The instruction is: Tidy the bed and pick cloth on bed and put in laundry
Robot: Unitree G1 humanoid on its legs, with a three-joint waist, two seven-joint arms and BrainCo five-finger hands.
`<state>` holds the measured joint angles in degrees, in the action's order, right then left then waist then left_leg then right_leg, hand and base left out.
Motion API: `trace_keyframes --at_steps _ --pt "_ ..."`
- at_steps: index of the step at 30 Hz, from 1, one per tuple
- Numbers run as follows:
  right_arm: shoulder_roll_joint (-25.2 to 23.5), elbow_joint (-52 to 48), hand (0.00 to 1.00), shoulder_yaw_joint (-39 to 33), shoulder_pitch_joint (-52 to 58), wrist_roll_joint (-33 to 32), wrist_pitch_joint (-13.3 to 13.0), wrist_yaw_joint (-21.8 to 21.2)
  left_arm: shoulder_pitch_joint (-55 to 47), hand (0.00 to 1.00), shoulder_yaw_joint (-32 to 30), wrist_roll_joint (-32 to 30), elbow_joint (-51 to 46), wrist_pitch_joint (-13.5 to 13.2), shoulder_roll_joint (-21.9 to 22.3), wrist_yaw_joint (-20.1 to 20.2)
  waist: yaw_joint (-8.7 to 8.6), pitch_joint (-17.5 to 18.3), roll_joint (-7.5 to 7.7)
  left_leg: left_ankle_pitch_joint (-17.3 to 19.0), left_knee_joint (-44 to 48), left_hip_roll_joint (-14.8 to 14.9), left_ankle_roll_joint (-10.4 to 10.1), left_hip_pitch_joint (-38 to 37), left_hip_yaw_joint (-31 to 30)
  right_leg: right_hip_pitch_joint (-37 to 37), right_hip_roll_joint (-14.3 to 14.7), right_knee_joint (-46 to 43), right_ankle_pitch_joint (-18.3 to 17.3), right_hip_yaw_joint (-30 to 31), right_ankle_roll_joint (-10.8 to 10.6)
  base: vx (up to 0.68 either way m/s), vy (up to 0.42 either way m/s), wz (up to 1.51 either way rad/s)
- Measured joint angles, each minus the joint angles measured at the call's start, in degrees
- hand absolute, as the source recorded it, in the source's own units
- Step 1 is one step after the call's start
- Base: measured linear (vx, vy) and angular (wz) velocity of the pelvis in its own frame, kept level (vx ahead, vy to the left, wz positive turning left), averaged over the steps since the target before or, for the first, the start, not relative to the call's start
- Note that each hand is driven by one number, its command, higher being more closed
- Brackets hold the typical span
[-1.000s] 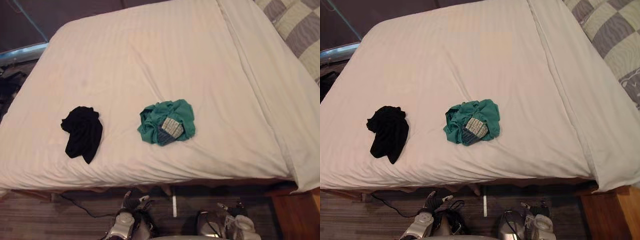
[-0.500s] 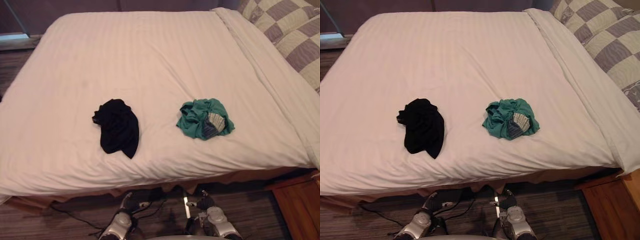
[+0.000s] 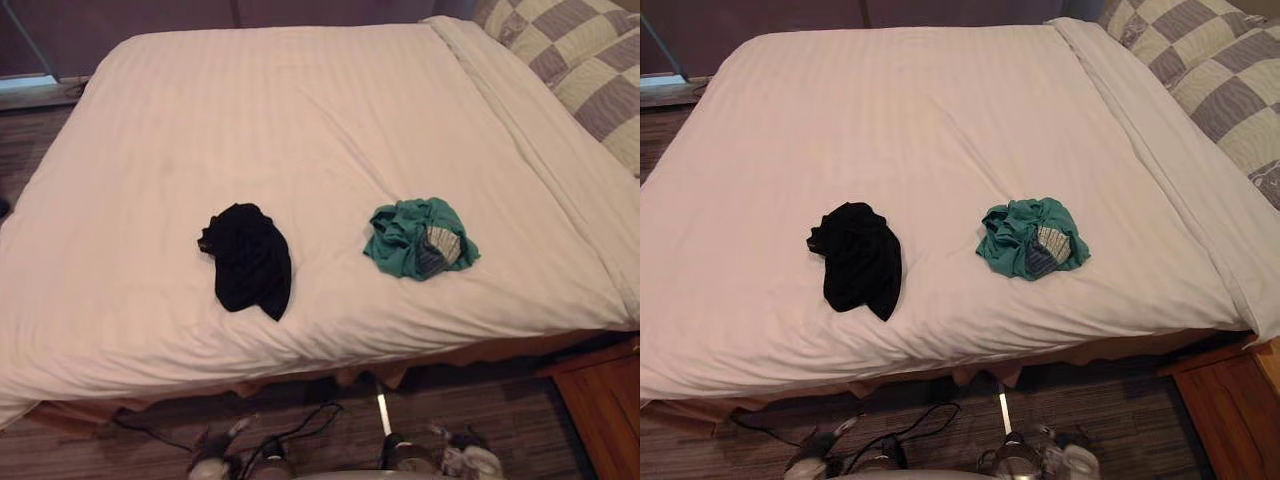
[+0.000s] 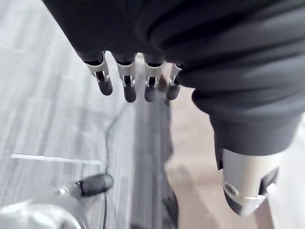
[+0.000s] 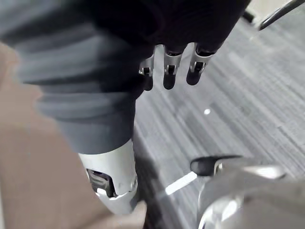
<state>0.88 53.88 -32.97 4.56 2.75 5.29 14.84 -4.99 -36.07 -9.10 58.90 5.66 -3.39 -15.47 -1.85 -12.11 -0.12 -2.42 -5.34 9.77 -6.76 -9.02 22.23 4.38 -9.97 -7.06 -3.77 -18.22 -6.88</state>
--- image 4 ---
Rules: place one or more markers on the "left robot hand black cloth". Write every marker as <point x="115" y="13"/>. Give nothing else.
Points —
<point x="214" y="47"/>

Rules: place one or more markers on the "beige bed sheet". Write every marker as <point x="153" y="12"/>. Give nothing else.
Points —
<point x="193" y="167"/>

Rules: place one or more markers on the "silver robot leg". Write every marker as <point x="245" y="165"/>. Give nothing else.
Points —
<point x="31" y="215"/>

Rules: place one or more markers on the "dark grey bed frame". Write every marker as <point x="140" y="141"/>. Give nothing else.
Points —
<point x="152" y="152"/>

